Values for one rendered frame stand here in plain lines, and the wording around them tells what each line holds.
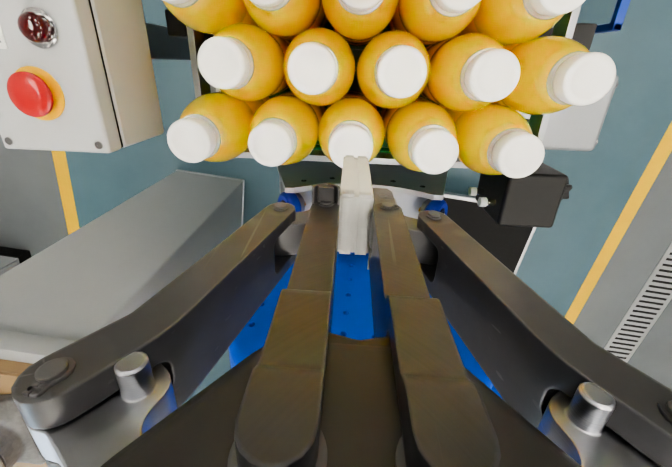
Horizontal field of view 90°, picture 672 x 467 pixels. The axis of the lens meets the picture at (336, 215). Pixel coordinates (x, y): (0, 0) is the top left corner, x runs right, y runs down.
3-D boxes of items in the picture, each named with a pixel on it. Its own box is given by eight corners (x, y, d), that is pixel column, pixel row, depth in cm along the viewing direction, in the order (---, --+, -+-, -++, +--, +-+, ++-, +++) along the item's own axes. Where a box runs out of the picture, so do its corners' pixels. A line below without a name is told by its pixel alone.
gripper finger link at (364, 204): (356, 195, 14) (374, 196, 14) (355, 155, 21) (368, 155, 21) (352, 255, 16) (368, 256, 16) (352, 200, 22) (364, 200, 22)
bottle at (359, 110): (327, 88, 46) (312, 102, 29) (378, 90, 46) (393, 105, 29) (326, 140, 49) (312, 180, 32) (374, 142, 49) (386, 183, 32)
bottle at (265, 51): (277, 103, 47) (235, 124, 30) (238, 64, 46) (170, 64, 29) (311, 63, 45) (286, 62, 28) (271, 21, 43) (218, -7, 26)
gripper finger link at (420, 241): (373, 229, 13) (450, 234, 13) (368, 186, 18) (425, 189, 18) (370, 261, 14) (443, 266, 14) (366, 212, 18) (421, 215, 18)
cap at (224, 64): (232, 97, 30) (225, 99, 28) (196, 64, 29) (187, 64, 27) (260, 63, 28) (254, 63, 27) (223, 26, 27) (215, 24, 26)
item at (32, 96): (25, 114, 30) (13, 116, 29) (10, 70, 28) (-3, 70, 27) (65, 116, 29) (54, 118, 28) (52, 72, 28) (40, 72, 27)
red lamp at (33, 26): (31, 43, 27) (18, 42, 26) (22, 11, 26) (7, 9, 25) (57, 44, 27) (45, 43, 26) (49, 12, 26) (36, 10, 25)
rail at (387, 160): (217, 151, 46) (208, 156, 43) (216, 145, 45) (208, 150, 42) (517, 164, 44) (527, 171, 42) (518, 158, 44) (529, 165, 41)
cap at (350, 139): (330, 121, 30) (328, 124, 28) (373, 123, 30) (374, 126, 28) (329, 163, 32) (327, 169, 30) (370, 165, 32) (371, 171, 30)
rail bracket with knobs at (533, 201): (458, 196, 52) (482, 225, 42) (467, 150, 49) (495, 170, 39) (524, 199, 52) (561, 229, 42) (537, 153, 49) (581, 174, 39)
